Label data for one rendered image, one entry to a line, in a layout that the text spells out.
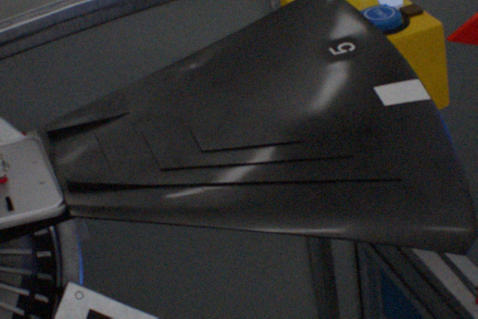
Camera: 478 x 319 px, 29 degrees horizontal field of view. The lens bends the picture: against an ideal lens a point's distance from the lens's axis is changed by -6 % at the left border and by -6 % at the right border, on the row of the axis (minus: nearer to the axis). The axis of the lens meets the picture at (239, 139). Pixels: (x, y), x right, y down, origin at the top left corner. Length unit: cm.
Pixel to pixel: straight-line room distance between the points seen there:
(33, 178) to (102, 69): 78
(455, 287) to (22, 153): 47
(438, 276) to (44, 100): 63
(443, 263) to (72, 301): 42
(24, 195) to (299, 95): 17
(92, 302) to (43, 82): 71
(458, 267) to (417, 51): 21
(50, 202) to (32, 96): 80
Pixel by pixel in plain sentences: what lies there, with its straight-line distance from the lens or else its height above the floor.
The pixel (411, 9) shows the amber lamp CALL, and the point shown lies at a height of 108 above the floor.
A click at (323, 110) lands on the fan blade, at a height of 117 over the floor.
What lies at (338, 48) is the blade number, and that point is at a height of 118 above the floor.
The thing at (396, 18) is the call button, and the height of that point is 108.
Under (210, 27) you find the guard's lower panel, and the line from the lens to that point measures 133.
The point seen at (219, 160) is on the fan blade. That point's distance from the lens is 52.
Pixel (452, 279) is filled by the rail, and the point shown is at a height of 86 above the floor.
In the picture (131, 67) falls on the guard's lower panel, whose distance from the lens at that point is 132.
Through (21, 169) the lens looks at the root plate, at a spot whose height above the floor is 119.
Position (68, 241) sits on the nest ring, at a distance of 71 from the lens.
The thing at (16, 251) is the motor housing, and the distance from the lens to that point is 63.
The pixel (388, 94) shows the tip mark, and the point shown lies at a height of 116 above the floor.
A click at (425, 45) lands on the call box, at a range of 88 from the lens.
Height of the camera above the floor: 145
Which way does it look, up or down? 31 degrees down
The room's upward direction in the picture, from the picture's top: 11 degrees counter-clockwise
